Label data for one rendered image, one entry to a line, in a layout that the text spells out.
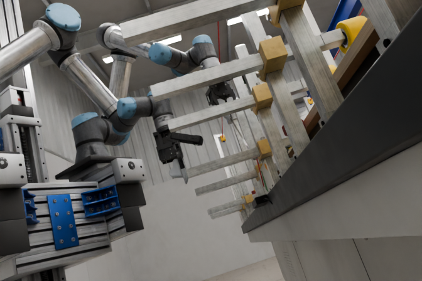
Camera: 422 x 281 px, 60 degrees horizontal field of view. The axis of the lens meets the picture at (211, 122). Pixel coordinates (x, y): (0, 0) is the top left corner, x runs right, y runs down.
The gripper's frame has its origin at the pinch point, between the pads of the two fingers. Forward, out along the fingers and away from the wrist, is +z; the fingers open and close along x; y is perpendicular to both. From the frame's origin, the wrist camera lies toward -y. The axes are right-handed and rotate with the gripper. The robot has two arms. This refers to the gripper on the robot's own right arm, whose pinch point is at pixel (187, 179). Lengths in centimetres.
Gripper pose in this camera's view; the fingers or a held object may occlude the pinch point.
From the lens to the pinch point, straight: 130.4
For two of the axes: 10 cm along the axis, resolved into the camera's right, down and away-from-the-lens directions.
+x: -0.4, -3.1, -9.5
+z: 3.0, 9.0, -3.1
